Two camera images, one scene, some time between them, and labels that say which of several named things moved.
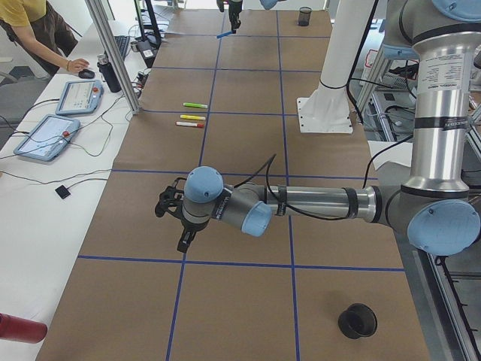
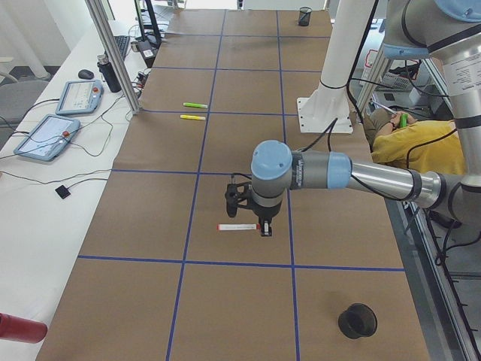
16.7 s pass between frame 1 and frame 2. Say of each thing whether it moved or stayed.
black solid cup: stayed
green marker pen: stayed
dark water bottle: stayed
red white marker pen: moved
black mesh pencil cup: stayed
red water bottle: stayed
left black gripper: moved
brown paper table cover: stayed
